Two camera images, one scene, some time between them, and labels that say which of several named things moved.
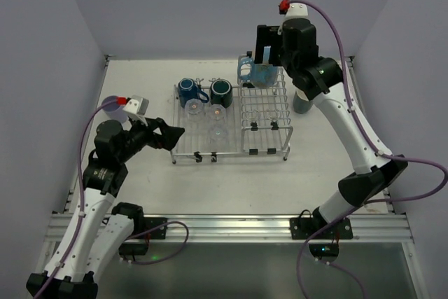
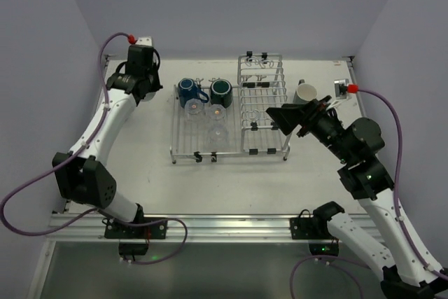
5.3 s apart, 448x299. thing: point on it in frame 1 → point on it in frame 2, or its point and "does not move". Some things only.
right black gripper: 264,38 → 311,117
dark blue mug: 187,89 does not move
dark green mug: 221,92 does not move
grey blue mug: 301,103 does not move
